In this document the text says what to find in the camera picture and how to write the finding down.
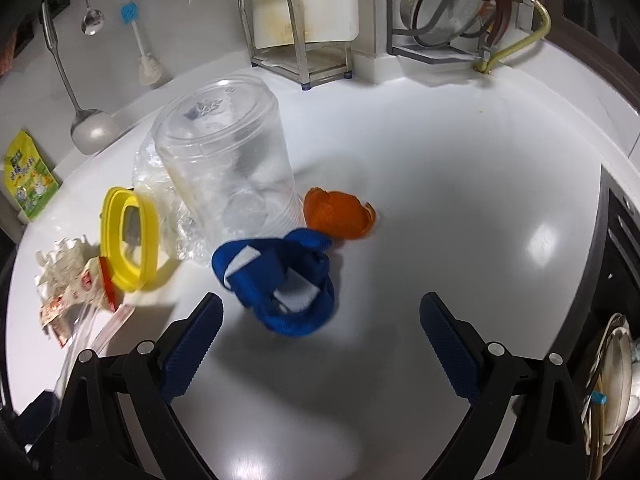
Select stainless steel sink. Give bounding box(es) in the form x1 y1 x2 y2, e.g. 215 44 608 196
551 170 639 362

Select white cutting board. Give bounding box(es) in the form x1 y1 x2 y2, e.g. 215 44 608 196
253 0 359 49

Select metal ladle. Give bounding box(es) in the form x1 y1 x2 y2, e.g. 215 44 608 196
41 0 122 155

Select small metal spoon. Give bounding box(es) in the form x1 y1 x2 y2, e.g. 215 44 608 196
81 0 105 36

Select metal dish rack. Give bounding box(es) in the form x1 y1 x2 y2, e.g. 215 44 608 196
386 0 496 65

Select yellow green seasoning pouch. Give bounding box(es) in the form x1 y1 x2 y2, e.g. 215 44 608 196
4 130 60 221

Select torn red white wrapper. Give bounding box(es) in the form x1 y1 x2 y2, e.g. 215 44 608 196
36 236 120 348

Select glass pot lid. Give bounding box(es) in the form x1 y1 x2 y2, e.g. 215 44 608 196
399 0 485 48

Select yellow gas hose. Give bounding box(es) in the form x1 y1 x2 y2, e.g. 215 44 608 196
473 0 554 75

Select clear plastic jar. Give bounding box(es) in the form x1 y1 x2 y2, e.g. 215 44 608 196
151 75 304 252

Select metal cutting board rack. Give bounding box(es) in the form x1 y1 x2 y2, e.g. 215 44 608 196
238 0 354 91

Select clear plastic bag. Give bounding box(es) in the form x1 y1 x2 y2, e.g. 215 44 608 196
132 133 210 266

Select yellow plastic lid frame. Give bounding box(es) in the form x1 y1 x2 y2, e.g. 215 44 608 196
100 186 160 292

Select white dishes in sink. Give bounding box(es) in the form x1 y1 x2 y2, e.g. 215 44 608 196
580 313 639 479

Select orange peel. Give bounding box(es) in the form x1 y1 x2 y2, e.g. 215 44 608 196
303 188 376 240

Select blue white bottle brush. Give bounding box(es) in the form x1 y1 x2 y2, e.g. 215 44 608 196
120 0 163 87

